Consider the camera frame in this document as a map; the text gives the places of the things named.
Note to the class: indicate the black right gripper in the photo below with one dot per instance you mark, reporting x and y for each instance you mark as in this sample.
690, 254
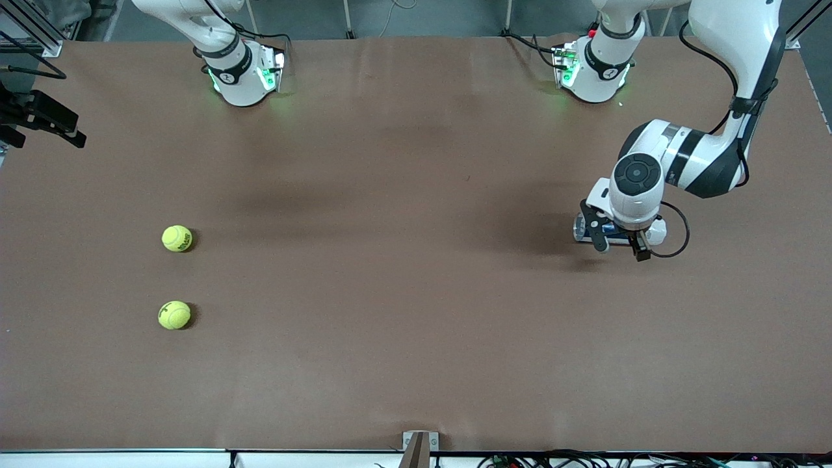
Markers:
19, 109

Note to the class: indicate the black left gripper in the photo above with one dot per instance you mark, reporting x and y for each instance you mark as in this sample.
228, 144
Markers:
642, 255

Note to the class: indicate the tennis ball Roland Garros print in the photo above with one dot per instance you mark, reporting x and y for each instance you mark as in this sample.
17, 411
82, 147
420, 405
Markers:
177, 238

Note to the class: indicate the tennis ball Wilson 3 print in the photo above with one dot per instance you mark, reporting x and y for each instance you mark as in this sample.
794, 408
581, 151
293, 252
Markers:
174, 315

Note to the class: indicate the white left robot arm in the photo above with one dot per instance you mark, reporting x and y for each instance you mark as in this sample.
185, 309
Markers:
708, 162

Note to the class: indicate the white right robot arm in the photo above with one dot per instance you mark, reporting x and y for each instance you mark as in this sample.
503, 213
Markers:
237, 81

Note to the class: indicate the grey fabric object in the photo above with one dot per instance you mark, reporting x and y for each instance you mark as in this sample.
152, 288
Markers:
68, 13

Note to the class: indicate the metal stand leg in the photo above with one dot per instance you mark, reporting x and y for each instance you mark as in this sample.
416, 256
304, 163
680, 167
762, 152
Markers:
507, 16
348, 16

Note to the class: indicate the grey metal mounting plate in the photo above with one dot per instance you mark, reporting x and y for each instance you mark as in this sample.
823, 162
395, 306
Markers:
434, 442

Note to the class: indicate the aluminium frame profile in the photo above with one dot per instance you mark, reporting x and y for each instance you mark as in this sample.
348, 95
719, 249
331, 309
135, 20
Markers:
792, 42
32, 29

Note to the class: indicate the brown post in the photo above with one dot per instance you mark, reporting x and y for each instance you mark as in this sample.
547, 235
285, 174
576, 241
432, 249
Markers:
416, 455

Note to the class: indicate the white table edge rail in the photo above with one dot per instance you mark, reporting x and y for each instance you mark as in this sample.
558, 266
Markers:
130, 460

